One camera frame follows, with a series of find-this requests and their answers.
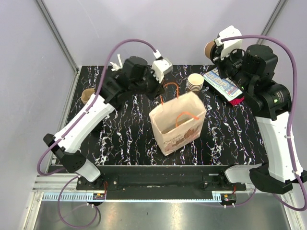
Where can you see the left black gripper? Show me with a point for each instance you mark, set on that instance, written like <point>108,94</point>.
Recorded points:
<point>159,88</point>

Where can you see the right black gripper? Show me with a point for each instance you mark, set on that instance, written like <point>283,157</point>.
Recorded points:
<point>220,63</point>

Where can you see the single brown paper cup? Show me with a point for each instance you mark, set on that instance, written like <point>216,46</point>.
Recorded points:
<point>209,48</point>

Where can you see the brown paper takeout bag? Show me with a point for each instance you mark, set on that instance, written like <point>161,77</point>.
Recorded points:
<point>177,122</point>

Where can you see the cardboard cup carrier stack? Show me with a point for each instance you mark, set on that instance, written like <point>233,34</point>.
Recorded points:
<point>86,95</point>

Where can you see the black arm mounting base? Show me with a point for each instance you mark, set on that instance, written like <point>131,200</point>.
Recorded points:
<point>199,176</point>

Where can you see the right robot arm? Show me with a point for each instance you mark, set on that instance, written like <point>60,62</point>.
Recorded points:
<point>252,71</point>

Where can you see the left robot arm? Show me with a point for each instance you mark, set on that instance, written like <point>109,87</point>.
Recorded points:
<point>134,77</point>

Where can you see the stack of paper cups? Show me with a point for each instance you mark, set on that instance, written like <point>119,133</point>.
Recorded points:
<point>195,82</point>

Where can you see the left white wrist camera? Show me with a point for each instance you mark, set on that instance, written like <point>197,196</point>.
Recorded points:
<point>161,66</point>

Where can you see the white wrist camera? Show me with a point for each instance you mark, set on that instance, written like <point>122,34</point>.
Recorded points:
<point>161,66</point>
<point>228,46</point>

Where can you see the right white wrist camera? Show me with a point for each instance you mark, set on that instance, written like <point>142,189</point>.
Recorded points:
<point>228,46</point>

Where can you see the right aluminium corner post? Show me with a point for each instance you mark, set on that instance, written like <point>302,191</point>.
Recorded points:
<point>281,4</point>

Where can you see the aluminium corner post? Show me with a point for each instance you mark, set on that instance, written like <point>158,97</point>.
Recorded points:
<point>281,4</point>
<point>54,30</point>

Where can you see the left aluminium corner post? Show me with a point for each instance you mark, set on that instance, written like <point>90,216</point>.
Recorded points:
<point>54,30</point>

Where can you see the aluminium frame rail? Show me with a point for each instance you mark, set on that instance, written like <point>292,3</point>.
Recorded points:
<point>138,188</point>

